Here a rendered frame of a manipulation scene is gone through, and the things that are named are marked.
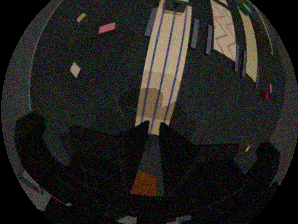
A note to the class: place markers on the light green labelled cube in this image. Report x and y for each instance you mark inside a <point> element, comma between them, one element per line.
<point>176,5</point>

